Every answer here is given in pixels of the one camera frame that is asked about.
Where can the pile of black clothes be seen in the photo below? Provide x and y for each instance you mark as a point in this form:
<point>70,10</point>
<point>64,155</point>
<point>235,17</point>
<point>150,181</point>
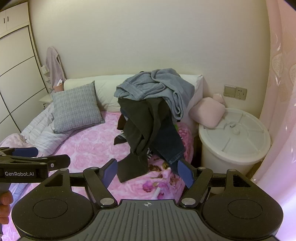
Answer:
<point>141,129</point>

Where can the pink floral blanket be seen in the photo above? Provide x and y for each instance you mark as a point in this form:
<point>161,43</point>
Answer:
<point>92,148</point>

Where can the grey cotton garment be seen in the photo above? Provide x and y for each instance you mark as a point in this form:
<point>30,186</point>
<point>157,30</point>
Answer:
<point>150,88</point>

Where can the cream wardrobe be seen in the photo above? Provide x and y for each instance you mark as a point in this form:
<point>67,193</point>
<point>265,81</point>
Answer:
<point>16,69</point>

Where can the white nightstand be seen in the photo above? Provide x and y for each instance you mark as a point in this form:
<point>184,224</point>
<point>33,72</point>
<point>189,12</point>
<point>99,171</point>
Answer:
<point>46,100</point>

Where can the small white tube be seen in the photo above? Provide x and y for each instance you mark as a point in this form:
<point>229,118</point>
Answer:
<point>156,193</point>

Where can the person's left hand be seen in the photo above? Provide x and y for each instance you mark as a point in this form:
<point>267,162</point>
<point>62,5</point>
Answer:
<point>5,204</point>

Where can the beige wall socket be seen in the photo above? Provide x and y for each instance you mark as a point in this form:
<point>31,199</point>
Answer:
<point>241,93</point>

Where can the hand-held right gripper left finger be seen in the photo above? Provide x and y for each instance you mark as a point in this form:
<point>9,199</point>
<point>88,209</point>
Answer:
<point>109,173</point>

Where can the beige wall switch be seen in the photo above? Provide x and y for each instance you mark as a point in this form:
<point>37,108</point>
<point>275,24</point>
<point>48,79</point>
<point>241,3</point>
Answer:
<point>229,90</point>

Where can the white padded headboard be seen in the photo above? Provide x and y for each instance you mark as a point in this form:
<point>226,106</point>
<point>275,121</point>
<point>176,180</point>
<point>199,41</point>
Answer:
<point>76,82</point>

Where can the white lidded bucket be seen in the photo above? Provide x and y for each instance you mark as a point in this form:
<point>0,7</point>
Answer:
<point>233,143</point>

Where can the pink plush cushion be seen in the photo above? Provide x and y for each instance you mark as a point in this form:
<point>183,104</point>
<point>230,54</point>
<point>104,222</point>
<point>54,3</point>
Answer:
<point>205,111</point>

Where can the white pillow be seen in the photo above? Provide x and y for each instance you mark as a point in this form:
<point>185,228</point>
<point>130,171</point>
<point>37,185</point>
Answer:
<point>107,97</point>

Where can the white corner shelf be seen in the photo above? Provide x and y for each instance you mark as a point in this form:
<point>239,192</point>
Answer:
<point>47,76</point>

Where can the striped pink duvet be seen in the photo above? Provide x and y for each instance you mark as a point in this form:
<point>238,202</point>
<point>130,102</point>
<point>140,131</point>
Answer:
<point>46,136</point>

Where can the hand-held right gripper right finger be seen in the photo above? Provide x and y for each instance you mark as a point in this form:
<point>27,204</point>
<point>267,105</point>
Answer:
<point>185,174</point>

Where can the grey checked pillow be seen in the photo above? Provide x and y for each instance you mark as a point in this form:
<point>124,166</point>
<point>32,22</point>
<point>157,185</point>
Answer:
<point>76,109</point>

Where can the pale pink hanging garment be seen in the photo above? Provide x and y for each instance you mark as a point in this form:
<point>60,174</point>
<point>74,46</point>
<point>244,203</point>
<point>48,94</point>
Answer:
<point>54,67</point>

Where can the pink curtain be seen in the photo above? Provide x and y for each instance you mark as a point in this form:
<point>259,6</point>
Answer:
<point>279,115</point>

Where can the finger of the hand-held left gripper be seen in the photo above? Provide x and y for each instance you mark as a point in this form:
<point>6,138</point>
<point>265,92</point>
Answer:
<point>25,152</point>
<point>59,161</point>

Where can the blue jeans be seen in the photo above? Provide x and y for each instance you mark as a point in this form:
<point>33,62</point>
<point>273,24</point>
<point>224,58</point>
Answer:
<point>171,144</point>

